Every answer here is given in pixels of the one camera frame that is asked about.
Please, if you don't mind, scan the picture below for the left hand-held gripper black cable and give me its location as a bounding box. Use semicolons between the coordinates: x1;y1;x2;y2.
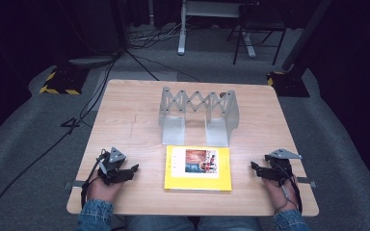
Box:
80;148;111;210

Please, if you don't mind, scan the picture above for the stand base with yellow-black stripes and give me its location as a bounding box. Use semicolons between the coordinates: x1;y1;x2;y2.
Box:
39;66;91;96
266;70;311;98

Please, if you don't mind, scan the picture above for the bundle of floor cables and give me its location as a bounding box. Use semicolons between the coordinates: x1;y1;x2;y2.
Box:
128;20;188;50

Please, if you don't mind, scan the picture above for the person's left leg in jeans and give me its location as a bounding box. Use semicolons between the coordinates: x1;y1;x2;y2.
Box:
124;215;195;231

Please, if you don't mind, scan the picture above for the yellow book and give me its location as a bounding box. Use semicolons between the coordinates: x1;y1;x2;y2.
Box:
163;144;233;193

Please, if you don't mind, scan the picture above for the right hand-held gripper black cable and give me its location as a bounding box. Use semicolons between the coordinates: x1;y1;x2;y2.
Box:
273;162;304;216

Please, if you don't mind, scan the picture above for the person's right leg in jeans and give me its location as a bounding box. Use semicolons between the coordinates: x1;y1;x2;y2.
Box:
198;216;263;231

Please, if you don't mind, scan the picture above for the black chair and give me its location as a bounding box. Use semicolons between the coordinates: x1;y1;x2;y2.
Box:
225;2;289;66

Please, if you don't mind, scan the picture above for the hand-held gripper black cable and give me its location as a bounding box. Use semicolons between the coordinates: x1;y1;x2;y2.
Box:
273;162;304;216
80;148;111;210

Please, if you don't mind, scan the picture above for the grey metal expandable book rack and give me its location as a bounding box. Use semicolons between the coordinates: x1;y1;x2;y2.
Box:
158;86;241;148

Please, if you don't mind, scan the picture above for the thin black floor cable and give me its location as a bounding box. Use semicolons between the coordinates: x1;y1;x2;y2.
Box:
124;48;201;83

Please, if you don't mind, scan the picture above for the grey metal table bracket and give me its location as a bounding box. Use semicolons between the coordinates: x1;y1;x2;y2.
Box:
64;180;87;191
296;176;318;189

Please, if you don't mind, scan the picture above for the person's left hand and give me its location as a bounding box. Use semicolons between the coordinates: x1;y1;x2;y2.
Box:
86;175;123;204

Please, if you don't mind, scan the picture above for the person's right hand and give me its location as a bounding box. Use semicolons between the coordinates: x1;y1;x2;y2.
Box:
261;176;299;214

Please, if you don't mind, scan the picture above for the person's leg in jeans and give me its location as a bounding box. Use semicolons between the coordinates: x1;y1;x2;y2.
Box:
198;216;263;231
124;215;195;231

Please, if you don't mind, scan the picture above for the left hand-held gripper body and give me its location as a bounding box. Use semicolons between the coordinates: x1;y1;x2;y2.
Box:
97;146;136;187

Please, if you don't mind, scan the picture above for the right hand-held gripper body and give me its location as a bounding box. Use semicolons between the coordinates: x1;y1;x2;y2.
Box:
262;147;304;188

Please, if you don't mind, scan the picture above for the long black floor cable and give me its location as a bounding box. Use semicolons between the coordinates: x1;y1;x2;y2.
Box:
0;52;121;231

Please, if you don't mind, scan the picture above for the white desk frame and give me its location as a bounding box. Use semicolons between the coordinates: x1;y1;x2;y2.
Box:
176;0;257;60

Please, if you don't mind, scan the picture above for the dark metal stand post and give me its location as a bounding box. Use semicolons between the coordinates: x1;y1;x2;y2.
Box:
281;0;334;73

